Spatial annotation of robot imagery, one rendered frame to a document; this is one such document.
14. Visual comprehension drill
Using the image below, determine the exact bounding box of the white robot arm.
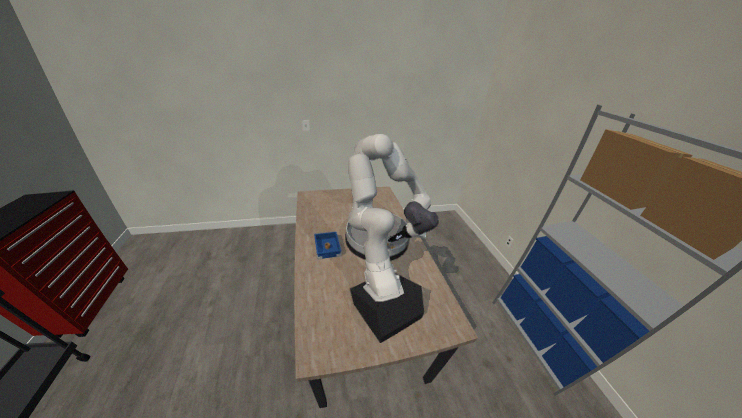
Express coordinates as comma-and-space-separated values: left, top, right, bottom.
348, 134, 439, 301

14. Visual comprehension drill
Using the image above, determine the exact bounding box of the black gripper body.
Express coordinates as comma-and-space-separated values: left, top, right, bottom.
399, 225, 412, 238

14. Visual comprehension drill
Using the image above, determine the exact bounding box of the blue crate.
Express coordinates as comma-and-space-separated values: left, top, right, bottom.
314, 232, 341, 260

